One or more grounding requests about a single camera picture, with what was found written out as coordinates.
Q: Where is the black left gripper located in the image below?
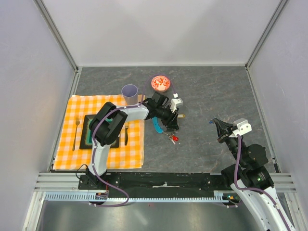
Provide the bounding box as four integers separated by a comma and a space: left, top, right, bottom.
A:
155, 105, 179, 131

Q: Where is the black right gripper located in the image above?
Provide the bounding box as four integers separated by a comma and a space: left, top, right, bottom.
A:
213, 117, 246, 167

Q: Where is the blue keyring handle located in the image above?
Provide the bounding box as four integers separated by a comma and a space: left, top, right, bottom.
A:
152, 117, 164, 134

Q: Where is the metal chain keyring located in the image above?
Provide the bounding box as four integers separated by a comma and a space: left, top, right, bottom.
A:
162, 129, 178, 137

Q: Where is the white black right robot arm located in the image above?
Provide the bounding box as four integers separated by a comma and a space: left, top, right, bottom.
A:
216, 121, 295, 231

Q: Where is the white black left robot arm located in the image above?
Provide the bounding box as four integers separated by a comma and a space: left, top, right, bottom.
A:
89, 91, 183, 189

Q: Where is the red patterned ceramic bowl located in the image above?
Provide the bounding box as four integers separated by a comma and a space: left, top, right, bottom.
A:
151, 75, 171, 92

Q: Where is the lilac plastic cup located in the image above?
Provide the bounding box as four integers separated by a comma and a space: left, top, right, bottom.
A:
121, 84, 138, 105

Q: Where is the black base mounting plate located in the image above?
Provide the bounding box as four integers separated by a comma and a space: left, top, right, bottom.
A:
78, 170, 233, 196

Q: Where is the black teal square plate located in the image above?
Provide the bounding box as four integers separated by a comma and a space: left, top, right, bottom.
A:
79, 114, 120, 150

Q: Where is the silver fork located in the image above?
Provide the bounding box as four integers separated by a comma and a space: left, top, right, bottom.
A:
72, 115, 80, 151

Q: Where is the orange checkered cloth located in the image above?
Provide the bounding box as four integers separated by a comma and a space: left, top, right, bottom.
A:
52, 95, 145, 171

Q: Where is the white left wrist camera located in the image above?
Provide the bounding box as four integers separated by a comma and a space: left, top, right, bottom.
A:
170, 93, 183, 113

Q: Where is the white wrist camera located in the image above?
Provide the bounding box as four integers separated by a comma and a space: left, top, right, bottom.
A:
232, 118, 252, 136
170, 93, 183, 113

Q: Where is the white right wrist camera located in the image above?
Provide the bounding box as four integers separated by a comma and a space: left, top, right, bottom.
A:
232, 118, 252, 136

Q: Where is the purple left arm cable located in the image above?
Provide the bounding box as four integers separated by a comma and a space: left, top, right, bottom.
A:
90, 74, 179, 207

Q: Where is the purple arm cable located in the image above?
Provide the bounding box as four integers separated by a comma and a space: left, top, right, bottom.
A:
226, 133, 292, 231
90, 74, 179, 207

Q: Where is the black handled knife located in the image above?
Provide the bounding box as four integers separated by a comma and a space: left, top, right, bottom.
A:
125, 124, 128, 146

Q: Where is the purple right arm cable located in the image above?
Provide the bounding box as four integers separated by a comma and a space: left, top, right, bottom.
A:
226, 133, 292, 231

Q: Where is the grey cable duct rail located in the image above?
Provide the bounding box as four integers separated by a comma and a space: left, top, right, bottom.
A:
45, 192, 239, 203

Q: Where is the aluminium corner frame post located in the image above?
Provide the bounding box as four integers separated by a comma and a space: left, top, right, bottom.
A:
245, 0, 289, 71

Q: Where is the left aluminium frame post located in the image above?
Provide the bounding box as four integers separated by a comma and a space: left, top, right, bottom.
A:
33, 0, 79, 73

